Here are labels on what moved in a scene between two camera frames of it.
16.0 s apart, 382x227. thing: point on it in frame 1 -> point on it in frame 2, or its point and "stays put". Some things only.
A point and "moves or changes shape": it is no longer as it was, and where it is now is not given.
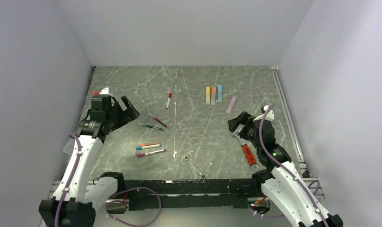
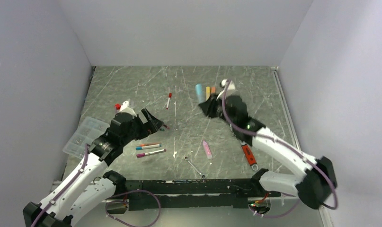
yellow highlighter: x=208 y=95 stays put
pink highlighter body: x=231 y=105 moves or changes shape
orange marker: x=147 y=144 stays put
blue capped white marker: x=144 y=147 stays put
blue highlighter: x=219 y=93 moves or changes shape
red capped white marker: x=170 y=96 stays put
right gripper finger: x=241 y=118 -> x=212 y=107
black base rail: x=226 y=193 stays put
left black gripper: x=130 y=113 -> x=154 y=124
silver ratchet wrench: x=203 y=176 stays put
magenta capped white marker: x=141 y=155 stays put
